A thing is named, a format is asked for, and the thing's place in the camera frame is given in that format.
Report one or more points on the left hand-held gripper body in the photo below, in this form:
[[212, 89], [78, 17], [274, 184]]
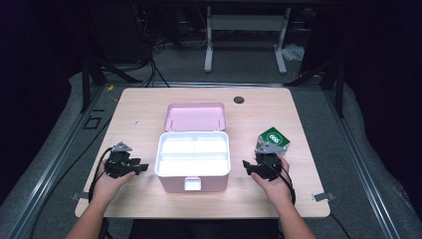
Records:
[[116, 166]]

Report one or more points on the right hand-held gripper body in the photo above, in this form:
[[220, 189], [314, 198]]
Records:
[[269, 166]]

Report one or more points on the green and white carton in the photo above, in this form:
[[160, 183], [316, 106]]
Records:
[[275, 137]]

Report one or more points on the white divided tray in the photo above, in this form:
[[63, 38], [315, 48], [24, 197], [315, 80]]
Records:
[[192, 146]]

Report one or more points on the pink storage box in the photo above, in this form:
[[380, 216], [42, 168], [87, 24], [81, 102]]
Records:
[[195, 117]]

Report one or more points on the person's left hand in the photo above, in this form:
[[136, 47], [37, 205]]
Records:
[[106, 187]]

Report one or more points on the person's right hand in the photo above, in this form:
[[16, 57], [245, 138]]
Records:
[[277, 191]]

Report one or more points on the grey tape strip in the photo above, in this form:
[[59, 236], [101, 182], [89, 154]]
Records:
[[323, 196], [79, 196]]

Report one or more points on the black table grommet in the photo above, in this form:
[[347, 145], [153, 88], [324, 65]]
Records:
[[239, 100]]

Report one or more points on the small yellow object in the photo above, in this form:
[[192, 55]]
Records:
[[110, 88]]

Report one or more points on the person's dark clothing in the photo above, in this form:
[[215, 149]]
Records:
[[202, 229]]

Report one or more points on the black metal stand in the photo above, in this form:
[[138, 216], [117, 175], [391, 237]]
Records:
[[86, 83], [339, 89]]

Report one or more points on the clear plastic bag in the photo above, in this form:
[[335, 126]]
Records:
[[293, 52]]

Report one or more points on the white desk frame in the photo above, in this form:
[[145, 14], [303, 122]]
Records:
[[245, 23]]

